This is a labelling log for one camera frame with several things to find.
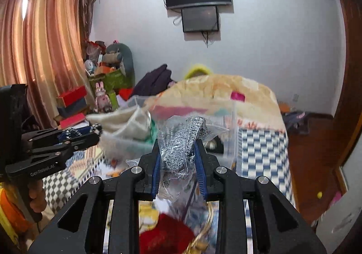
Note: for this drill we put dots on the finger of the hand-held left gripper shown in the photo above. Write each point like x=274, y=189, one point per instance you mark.
x=53, y=158
x=72, y=133

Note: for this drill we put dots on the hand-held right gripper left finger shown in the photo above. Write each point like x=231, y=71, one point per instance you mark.
x=155, y=169

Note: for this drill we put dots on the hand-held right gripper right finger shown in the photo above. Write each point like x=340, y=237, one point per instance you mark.
x=199, y=170

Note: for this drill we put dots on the bagged grey speckled knit fabric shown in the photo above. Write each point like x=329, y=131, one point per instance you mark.
x=181, y=141

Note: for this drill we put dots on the clear plastic storage box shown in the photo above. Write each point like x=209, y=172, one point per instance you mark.
x=226, y=141

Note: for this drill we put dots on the cream white cloth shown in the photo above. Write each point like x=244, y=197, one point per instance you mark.
x=124, y=122

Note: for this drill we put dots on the person's left hand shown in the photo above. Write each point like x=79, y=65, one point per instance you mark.
x=36, y=194

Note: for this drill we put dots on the grey diamond patterned quilt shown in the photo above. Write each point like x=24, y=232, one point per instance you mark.
x=65, y=183

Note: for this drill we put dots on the red gift box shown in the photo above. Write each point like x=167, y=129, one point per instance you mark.
x=72, y=97

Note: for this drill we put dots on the pink bunny doll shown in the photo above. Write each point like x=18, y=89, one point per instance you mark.
x=102, y=97

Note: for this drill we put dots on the blue checkered bed sheet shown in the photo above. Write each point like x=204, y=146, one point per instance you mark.
x=263, y=158

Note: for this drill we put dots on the green cardboard box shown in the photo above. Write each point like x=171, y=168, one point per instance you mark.
x=110, y=80

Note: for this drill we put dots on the red fluffy cloth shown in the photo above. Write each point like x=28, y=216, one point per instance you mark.
x=166, y=235

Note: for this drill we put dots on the orange pink curtain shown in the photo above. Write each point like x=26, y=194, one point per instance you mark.
x=42, y=53

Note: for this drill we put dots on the magenta box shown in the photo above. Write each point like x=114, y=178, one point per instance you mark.
x=238, y=96

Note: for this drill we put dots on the peach printed blanket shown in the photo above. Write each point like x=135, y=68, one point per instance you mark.
x=226, y=87

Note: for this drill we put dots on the dark purple clothing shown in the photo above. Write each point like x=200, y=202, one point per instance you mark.
x=154, y=80

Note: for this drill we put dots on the grey plush toy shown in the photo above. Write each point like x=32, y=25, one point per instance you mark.
x=121, y=57

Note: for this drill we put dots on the yellow fluffy plush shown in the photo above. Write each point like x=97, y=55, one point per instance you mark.
x=198, y=70

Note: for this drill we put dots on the grey pink bag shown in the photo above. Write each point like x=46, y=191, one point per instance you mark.
x=297, y=121

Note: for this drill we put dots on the yellow ball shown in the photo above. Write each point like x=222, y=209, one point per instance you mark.
x=320, y=195

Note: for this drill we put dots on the white cabinet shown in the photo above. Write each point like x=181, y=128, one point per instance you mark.
x=342, y=220

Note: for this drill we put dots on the white wall outlet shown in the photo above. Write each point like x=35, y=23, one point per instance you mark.
x=295, y=97

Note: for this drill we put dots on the wooden door frame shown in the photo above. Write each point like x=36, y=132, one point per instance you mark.
x=350, y=59

